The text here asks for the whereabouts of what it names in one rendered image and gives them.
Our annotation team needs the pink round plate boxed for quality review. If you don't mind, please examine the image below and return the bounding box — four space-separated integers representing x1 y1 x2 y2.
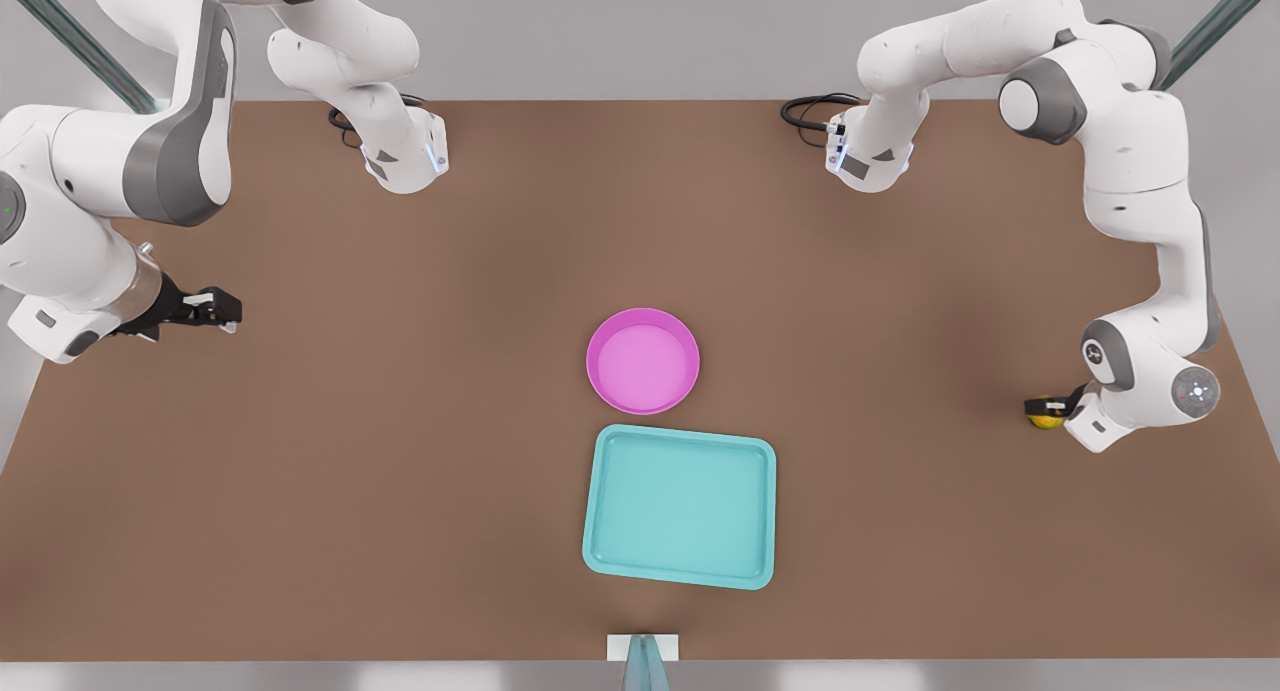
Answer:
586 308 701 416

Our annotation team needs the teal rectangular tray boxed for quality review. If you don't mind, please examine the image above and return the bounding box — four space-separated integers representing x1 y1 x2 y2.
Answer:
582 424 778 591

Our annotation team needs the black cable loop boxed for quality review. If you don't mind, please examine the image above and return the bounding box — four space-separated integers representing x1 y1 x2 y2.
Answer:
780 93 865 152
328 94 427 150

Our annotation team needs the silver frame post with foot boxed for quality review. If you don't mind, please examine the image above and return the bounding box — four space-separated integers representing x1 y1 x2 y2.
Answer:
607 633 680 691

